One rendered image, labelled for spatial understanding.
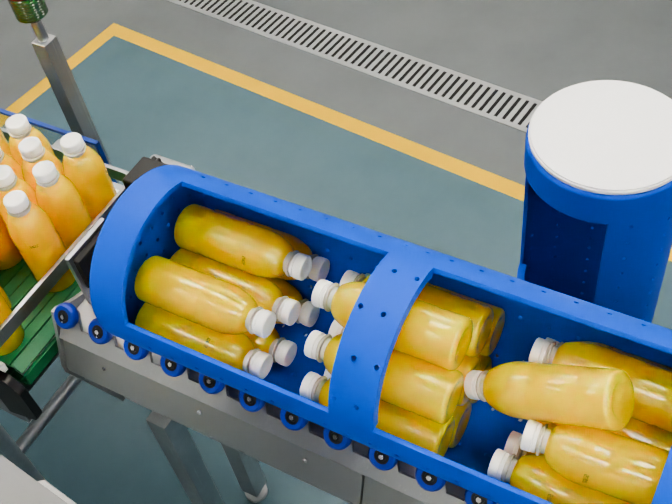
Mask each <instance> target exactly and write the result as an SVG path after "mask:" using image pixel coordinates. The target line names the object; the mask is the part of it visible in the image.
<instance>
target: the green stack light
mask: <svg viewBox="0 0 672 504"><path fill-rule="evenodd" d="M8 2H9V4H10V7H11V9H12V11H13V13H14V15H15V17H16V20H17V21H18V22H21V23H25V24H28V23H34V22H37V21H39V20H41V19H42V18H44V17H45V16H46V14H47V13H48V7H47V4H46V2H45V0H24V1H19V2H14V1H10V0H8Z"/></svg>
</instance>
